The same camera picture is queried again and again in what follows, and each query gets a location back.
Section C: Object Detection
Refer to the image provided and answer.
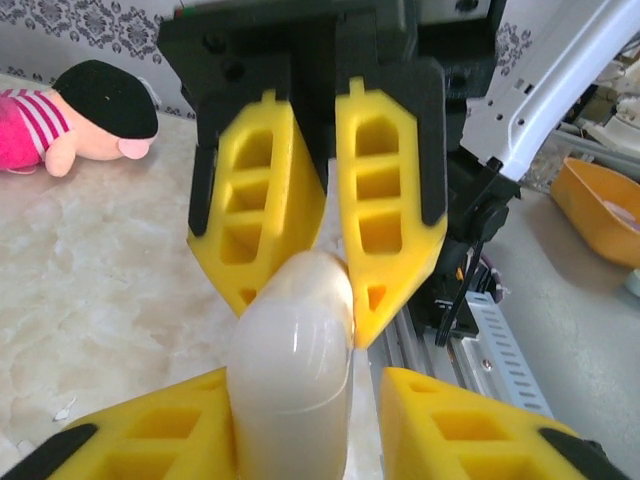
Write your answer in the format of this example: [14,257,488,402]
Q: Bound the white slotted cable duct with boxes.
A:
[462,292,556,421]

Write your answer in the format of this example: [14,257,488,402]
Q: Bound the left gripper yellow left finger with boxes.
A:
[2,366,244,480]

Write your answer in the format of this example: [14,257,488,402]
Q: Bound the orange plastic bin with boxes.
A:
[549,157,640,271]

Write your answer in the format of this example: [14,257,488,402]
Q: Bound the pink striped plush doll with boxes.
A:
[0,58,161,179]

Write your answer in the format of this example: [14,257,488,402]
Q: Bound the long aluminium mounting rail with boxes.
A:
[367,299,501,406]

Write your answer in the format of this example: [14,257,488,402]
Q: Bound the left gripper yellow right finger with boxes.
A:
[378,366,634,480]

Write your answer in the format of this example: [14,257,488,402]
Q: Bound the white earbud charging case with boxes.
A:
[227,249,357,480]

